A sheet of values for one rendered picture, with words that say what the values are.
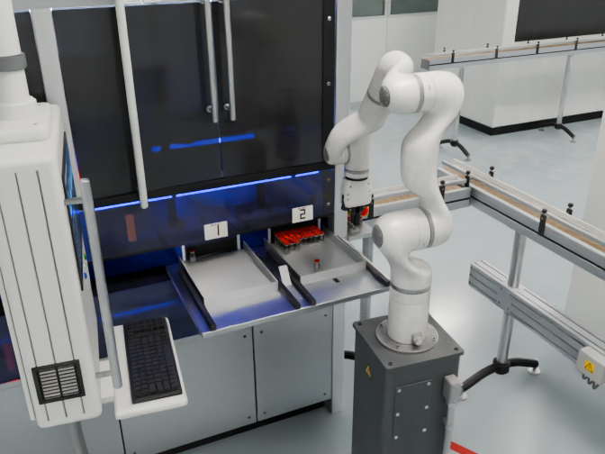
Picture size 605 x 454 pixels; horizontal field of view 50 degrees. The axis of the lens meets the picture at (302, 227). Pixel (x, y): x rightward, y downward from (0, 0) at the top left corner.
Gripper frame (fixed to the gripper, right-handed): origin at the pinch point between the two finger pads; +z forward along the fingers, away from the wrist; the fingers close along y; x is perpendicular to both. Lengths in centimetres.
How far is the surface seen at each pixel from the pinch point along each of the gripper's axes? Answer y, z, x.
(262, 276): 29.8, 22.1, -12.7
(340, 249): -4.8, 22.1, -19.4
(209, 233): 44, 9, -28
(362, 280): -1.1, 22.3, 4.2
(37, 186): 97, -38, 27
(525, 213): -83, 17, -7
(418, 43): -353, 40, -489
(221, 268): 41, 22, -24
